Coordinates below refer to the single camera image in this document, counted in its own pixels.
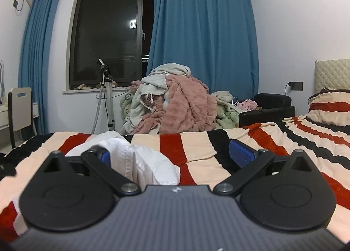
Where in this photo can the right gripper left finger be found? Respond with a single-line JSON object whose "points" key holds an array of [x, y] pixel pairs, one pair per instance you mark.
{"points": [[120, 185]]}

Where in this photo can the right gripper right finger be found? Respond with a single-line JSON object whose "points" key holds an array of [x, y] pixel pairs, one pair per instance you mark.
{"points": [[252, 163]]}

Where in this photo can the white polo shirt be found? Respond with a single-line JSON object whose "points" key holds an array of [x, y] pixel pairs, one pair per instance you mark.
{"points": [[142, 165]]}

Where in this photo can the green clothes pile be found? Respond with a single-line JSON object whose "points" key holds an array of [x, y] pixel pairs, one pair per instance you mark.
{"points": [[227, 116]]}

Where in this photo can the grey white clothes pile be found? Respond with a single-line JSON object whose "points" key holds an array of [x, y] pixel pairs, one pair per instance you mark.
{"points": [[141, 97]]}

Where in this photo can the striped bed blanket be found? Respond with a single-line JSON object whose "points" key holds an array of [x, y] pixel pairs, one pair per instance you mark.
{"points": [[202, 158]]}

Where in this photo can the small pink garment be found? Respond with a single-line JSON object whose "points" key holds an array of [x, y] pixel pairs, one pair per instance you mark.
{"points": [[247, 105]]}

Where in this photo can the black armchair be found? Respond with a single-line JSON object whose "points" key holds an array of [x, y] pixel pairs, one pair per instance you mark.
{"points": [[270, 108]]}

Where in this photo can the pink fluffy blanket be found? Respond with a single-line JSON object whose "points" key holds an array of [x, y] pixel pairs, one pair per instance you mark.
{"points": [[187, 106]]}

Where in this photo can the white chair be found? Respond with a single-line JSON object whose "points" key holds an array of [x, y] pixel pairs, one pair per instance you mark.
{"points": [[20, 111]]}

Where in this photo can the striped pillow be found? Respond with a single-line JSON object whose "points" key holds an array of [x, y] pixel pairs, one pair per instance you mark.
{"points": [[330, 107]]}

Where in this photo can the left blue curtain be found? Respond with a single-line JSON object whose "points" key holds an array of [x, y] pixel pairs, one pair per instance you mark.
{"points": [[34, 58]]}

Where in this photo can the blue curtain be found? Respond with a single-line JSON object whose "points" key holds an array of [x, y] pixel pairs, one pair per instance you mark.
{"points": [[34, 58], [216, 39]]}

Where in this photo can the quilted beige headboard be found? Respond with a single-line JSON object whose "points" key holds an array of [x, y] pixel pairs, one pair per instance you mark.
{"points": [[331, 74]]}

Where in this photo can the dark window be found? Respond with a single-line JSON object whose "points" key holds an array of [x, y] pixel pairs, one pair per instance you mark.
{"points": [[112, 32]]}

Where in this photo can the right blue curtain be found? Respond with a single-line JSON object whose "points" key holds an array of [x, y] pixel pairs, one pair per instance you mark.
{"points": [[216, 39]]}

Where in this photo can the black wall socket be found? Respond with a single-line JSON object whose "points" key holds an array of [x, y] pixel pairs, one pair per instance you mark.
{"points": [[296, 85]]}

